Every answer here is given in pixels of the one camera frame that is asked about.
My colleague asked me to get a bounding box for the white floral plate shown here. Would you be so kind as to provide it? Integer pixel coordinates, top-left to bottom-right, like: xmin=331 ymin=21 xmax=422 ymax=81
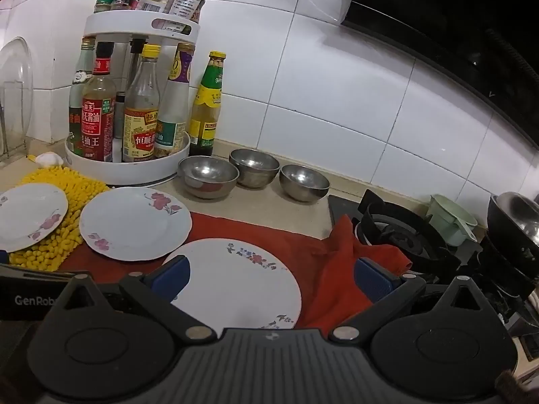
xmin=162 ymin=238 xmax=303 ymax=330
xmin=79 ymin=187 xmax=193 ymax=262
xmin=0 ymin=183 xmax=69 ymax=253

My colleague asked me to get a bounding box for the green yellow sauce bottle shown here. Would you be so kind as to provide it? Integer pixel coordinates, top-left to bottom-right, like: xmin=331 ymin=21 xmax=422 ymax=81
xmin=189 ymin=51 xmax=227 ymax=157

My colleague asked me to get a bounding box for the person's right forearm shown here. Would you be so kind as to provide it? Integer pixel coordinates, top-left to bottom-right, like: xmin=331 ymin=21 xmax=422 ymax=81
xmin=496 ymin=369 xmax=520 ymax=404

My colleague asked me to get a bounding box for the black range hood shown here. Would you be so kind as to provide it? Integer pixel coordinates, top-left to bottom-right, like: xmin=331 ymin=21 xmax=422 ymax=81
xmin=340 ymin=0 xmax=539 ymax=149

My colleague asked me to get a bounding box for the stainless steel bowl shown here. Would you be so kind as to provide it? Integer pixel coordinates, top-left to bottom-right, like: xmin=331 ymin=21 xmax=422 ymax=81
xmin=229 ymin=148 xmax=281 ymax=189
xmin=280 ymin=164 xmax=331 ymax=202
xmin=177 ymin=156 xmax=240 ymax=200

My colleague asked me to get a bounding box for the white rotating condiment rack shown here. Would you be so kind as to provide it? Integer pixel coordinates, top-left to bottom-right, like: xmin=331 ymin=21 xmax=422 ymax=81
xmin=64 ymin=12 xmax=201 ymax=187

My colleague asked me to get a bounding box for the clear glass lid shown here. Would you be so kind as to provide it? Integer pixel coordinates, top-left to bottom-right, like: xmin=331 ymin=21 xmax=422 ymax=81
xmin=0 ymin=37 xmax=35 ymax=146

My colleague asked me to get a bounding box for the yellow cap vinegar bottle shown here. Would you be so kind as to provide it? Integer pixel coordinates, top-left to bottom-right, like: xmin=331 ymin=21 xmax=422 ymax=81
xmin=122 ymin=44 xmax=163 ymax=163

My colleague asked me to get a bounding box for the black wok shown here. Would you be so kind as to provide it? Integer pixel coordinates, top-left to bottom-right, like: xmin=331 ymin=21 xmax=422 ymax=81
xmin=479 ymin=191 xmax=539 ymax=304

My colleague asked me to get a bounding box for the metal wire rack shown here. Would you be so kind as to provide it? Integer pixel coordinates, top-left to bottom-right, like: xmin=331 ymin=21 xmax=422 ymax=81
xmin=0 ymin=84 xmax=31 ymax=167

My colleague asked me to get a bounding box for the red cloth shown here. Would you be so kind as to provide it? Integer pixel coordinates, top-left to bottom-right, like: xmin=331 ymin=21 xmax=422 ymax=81
xmin=59 ymin=211 xmax=414 ymax=334

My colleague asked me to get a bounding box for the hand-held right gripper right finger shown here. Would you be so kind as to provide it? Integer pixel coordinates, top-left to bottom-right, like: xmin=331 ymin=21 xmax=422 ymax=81
xmin=328 ymin=257 xmax=495 ymax=343

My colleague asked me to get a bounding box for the green plastic cup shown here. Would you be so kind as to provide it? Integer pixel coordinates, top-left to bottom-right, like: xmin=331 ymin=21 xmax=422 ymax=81
xmin=426 ymin=194 xmax=479 ymax=247

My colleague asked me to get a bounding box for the tall dark bottle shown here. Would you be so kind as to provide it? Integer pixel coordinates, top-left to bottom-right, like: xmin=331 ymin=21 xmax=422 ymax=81
xmin=128 ymin=39 xmax=146 ymax=93

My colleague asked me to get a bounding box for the black burner grate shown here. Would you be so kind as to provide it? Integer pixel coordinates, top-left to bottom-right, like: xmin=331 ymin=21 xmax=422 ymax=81
xmin=352 ymin=189 xmax=463 ymax=285

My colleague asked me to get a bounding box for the red label soy sauce bottle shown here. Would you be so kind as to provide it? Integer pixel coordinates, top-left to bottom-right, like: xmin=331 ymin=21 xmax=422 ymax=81
xmin=81 ymin=41 xmax=117 ymax=163

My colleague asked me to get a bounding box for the yellow chenille mat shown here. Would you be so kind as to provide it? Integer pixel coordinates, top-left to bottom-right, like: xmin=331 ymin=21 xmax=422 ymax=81
xmin=7 ymin=165 xmax=111 ymax=272

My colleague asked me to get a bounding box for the black gas stove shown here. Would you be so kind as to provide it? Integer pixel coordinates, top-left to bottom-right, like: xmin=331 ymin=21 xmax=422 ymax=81
xmin=327 ymin=195 xmax=539 ymax=348

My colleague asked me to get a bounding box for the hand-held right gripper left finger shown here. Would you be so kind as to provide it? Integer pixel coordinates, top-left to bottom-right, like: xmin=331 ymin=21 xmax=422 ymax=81
xmin=46 ymin=257 xmax=219 ymax=343

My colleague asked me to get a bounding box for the white burner ring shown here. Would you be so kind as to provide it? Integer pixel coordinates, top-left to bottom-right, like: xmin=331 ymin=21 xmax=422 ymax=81
xmin=355 ymin=221 xmax=374 ymax=246

